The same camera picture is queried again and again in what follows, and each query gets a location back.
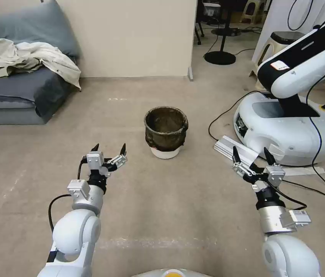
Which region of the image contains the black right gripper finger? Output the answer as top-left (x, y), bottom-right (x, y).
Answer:
top-left (263, 147), bottom-right (278, 167)
top-left (231, 146), bottom-right (256, 177)

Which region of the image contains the white trash can dark bag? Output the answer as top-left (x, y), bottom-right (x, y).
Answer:
top-left (144, 106), bottom-right (189, 160)

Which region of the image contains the silver aluminium profile bar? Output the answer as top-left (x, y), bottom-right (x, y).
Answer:
top-left (213, 135), bottom-right (260, 167)

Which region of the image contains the grey blue sofa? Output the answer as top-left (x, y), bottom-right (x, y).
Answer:
top-left (0, 17), bottom-right (83, 125)

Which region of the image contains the crumpled cream cloth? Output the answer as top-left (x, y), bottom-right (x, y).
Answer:
top-left (0, 38), bottom-right (82, 92)

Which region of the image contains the white black robot torso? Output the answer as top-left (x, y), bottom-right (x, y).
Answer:
top-left (257, 22), bottom-right (325, 118)

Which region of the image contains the black round base stand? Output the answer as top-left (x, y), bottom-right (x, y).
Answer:
top-left (204, 0), bottom-right (237, 66)

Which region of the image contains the white robot front shell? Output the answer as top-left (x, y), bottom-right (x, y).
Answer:
top-left (134, 268), bottom-right (207, 277)

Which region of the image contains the beige plastic stool dark seat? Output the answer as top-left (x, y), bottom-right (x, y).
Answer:
top-left (254, 31), bottom-right (308, 90)

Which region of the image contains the large grey blue cushion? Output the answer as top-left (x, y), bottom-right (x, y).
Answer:
top-left (0, 0), bottom-right (82, 58)

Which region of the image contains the yellowish plastic stool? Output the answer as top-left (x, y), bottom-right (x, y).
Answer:
top-left (241, 0), bottom-right (264, 24)

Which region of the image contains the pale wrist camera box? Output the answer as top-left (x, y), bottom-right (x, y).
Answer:
top-left (86, 151), bottom-right (108, 175)
top-left (266, 164), bottom-right (286, 188)

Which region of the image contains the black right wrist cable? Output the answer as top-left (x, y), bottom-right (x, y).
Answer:
top-left (276, 184), bottom-right (308, 212)

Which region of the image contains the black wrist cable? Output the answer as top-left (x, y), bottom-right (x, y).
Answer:
top-left (48, 157), bottom-right (90, 233)
top-left (276, 184), bottom-right (308, 212)

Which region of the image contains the long black robot cable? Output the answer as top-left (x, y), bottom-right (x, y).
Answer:
top-left (283, 72), bottom-right (325, 200)

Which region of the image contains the black floor cable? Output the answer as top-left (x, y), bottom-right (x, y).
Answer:
top-left (207, 91), bottom-right (264, 142)

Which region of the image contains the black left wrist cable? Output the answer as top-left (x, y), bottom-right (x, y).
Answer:
top-left (48, 157), bottom-right (90, 233)

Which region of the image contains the black hanging cable loop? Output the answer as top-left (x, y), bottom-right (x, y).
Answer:
top-left (287, 0), bottom-right (325, 31)

